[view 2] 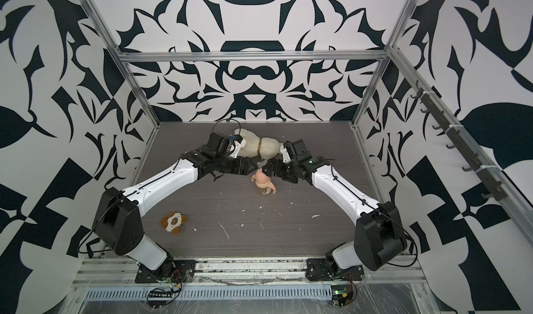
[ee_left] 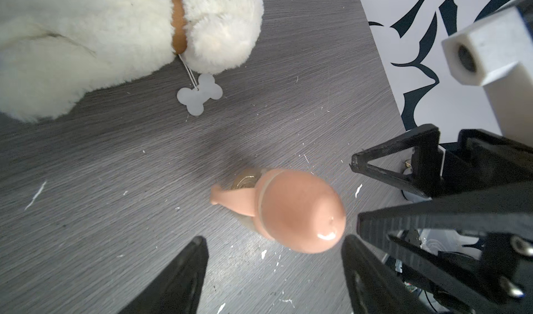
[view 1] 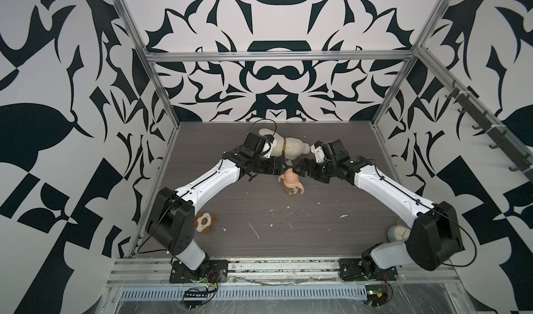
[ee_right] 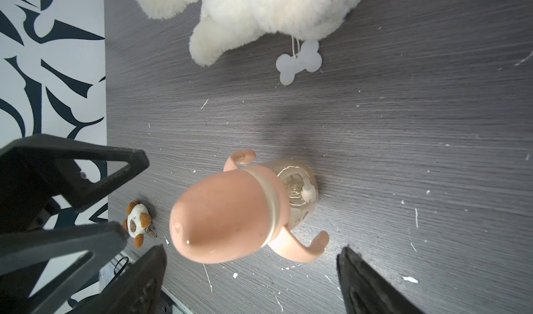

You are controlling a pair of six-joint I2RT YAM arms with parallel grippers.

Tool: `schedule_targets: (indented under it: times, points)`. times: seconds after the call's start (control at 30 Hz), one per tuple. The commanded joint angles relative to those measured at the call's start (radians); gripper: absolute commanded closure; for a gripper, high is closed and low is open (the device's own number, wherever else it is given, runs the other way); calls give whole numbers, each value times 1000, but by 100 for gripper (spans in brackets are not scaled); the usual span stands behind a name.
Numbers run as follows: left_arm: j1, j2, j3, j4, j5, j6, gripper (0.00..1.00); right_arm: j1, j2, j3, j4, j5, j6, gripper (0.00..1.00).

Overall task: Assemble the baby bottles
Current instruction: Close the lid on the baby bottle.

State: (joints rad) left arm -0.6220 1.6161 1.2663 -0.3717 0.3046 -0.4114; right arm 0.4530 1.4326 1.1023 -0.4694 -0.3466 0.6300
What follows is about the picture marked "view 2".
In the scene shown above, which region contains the pink bottle handle ring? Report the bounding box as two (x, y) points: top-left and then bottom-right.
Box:
(250, 174), (278, 195)

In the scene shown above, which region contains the pink bottle cap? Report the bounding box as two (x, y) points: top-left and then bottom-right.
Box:
(252, 169), (271, 188)

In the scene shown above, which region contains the clear baby bottle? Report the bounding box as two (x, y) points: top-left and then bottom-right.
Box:
(258, 186), (273, 196)

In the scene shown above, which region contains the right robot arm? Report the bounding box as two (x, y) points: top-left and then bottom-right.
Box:
(262, 140), (412, 271)

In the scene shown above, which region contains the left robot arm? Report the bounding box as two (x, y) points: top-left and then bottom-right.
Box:
(91, 132), (257, 277)

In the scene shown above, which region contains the white bone tag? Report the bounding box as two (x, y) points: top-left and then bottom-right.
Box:
(257, 159), (269, 168)

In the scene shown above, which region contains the white plush dog toy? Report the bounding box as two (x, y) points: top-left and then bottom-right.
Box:
(235, 129), (283, 160)

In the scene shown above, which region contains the brown white small toy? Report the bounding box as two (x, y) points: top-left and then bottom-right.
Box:
(161, 212), (188, 234)

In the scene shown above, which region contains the right electronics board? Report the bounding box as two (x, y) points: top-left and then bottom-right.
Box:
(331, 283), (358, 308)

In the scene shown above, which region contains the electronics board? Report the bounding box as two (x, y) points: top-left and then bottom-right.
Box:
(331, 283), (358, 308)
(145, 288), (183, 308)

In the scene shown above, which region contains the left electronics board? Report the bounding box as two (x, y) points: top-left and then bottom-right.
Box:
(145, 288), (183, 308)

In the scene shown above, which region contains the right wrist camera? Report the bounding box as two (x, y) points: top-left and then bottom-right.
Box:
(280, 144), (291, 164)

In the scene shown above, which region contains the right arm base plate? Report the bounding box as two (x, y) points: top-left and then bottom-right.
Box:
(305, 258), (364, 282)

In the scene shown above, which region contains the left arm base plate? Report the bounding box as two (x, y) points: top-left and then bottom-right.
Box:
(135, 260), (197, 284)

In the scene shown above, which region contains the black wall hook rail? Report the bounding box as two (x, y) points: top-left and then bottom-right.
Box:
(412, 80), (509, 202)

